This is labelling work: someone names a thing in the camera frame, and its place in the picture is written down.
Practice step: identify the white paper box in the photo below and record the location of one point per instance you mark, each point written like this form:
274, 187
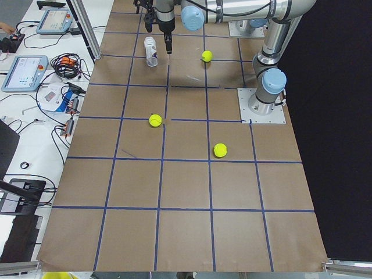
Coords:
54, 97

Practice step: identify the tennis ball near right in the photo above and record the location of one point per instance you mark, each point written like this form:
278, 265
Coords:
155, 120

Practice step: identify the orange terminal connector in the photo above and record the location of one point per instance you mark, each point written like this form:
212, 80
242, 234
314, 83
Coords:
67, 129

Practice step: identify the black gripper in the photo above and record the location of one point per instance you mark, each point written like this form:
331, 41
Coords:
165, 25

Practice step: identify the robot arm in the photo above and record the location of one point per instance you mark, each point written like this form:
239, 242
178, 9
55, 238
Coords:
271, 81
195, 14

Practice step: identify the teach pendant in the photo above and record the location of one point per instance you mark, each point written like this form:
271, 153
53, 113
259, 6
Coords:
55, 22
25, 74

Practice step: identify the clear tennis ball can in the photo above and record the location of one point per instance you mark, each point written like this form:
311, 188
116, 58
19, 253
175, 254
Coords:
151, 51

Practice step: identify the tennis ball centre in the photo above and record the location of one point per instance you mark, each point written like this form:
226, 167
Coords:
207, 56

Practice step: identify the aluminium frame post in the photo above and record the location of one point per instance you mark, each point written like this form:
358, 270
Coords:
84, 25

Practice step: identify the tennis ball far right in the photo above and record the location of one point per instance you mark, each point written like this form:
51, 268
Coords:
220, 150

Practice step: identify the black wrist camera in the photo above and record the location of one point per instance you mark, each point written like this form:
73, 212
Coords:
150, 16

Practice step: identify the far teach pendant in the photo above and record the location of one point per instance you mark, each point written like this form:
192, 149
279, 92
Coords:
55, 22

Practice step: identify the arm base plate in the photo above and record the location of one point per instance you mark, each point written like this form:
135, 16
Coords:
252, 29
254, 112

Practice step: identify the black laptop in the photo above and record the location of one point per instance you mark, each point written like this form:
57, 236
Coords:
20, 199

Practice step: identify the tennis ball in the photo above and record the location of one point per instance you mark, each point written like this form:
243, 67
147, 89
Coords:
155, 120
220, 150
207, 56

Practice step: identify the near teach pendant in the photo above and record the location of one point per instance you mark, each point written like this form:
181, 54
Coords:
25, 74

